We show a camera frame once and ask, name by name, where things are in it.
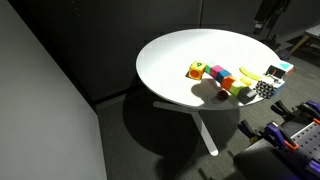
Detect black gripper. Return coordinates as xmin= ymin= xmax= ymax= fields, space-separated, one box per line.
xmin=252 ymin=18 xmax=270 ymax=37

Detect orange soft cube number nine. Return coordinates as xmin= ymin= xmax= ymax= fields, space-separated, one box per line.
xmin=187 ymin=60 xmax=208 ymax=81

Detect blue wooden block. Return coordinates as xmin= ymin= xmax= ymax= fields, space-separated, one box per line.
xmin=215 ymin=69 xmax=232 ymax=84

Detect magenta wooden block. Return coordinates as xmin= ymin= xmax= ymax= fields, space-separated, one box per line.
xmin=209 ymin=65 xmax=225 ymax=79

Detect orange wooden block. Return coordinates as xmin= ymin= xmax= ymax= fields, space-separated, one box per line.
xmin=221 ymin=75 xmax=238 ymax=91

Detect lime green wooden block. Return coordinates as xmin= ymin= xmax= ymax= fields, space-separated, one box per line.
xmin=229 ymin=80 xmax=249 ymax=99

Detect grey wooden block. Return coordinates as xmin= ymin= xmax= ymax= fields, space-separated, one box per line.
xmin=237 ymin=87 xmax=258 ymax=104

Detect wooden leg desk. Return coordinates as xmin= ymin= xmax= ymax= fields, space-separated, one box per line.
xmin=289 ymin=24 xmax=320 ymax=54

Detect yellow banana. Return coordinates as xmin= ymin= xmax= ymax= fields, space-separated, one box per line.
xmin=238 ymin=66 xmax=264 ymax=82

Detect white soft cube teal triangle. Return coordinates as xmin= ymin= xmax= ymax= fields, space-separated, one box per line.
xmin=265 ymin=60 xmax=295 ymax=80

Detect yellow ball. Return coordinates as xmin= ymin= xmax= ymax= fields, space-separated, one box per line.
xmin=239 ymin=76 xmax=253 ymax=87

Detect dark red ball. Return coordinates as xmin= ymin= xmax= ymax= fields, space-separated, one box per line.
xmin=216 ymin=89 xmax=230 ymax=102

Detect white table leg base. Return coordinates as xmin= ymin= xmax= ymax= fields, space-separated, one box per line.
xmin=152 ymin=99 xmax=220 ymax=157

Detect grey perforated plate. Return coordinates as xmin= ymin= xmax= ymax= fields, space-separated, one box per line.
xmin=291 ymin=121 xmax=320 ymax=161

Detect purple clamp black handles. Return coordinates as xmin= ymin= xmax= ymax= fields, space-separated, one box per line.
xmin=270 ymin=99 xmax=320 ymax=124

